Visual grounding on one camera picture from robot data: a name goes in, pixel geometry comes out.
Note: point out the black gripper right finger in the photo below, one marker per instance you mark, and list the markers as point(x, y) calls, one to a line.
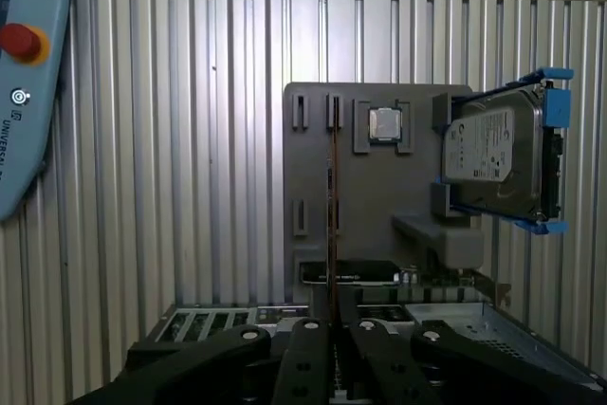
point(389, 367)

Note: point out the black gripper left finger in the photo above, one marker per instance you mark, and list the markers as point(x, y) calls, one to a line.
point(303, 367)

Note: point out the RAM stick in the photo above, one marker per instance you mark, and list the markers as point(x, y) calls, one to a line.
point(334, 215)

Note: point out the black PC case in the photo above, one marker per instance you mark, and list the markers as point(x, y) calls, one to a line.
point(455, 324)

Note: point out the grey parts rack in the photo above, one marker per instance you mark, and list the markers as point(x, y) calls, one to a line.
point(379, 196)

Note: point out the hard disk in blue carrier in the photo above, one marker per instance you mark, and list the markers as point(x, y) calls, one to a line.
point(488, 153)

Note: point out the silver CPU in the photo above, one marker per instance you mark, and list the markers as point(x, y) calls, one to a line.
point(385, 125)

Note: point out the pale blue teach pendant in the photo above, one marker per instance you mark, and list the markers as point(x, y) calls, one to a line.
point(28, 149)

